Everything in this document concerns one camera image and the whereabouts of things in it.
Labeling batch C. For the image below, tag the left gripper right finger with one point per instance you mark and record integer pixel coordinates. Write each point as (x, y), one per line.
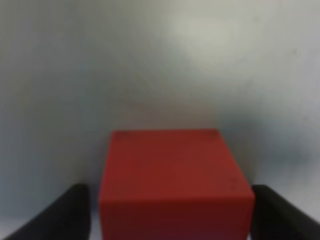
(274, 218)

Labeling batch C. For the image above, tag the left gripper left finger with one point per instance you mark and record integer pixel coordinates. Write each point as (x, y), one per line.
(67, 218)

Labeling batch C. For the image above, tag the red cube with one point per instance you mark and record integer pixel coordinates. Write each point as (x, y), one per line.
(181, 184)

